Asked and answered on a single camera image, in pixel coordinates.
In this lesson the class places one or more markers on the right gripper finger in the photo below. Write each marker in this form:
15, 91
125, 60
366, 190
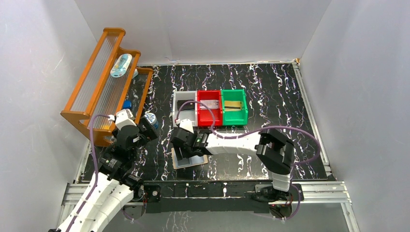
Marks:
195, 151
179, 158

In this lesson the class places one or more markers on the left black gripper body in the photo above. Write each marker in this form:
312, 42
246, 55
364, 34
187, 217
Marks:
146, 128

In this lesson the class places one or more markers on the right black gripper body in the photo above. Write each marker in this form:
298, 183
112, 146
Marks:
196, 132

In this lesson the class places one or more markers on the beige leather card holder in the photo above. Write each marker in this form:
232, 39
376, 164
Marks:
193, 161

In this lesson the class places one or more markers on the red plastic bin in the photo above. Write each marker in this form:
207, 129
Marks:
205, 118

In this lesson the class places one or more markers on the white plastic bin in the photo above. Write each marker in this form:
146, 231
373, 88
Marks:
189, 111

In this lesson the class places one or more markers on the gold card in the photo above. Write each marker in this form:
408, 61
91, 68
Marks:
232, 103
233, 108

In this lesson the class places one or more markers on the green plastic bin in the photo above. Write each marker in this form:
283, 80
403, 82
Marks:
234, 118

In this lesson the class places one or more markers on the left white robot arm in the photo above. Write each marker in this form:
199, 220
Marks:
113, 184

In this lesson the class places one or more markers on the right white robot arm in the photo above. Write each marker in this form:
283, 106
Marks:
270, 146

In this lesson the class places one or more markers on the silver card in red bin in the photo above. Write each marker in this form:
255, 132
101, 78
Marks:
210, 102

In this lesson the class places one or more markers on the gold card in green bin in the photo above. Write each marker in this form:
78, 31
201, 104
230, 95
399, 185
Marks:
232, 103

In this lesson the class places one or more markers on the blue white round tin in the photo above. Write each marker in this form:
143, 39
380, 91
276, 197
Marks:
152, 119

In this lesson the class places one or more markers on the white red small box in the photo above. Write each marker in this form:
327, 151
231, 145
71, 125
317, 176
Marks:
133, 115

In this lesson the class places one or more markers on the blue bottle cap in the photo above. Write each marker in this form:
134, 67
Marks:
127, 105

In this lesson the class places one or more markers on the wooden three-tier shelf rack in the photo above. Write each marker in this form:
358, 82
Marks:
98, 93

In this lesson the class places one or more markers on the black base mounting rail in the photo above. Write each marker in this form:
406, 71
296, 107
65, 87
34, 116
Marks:
220, 196

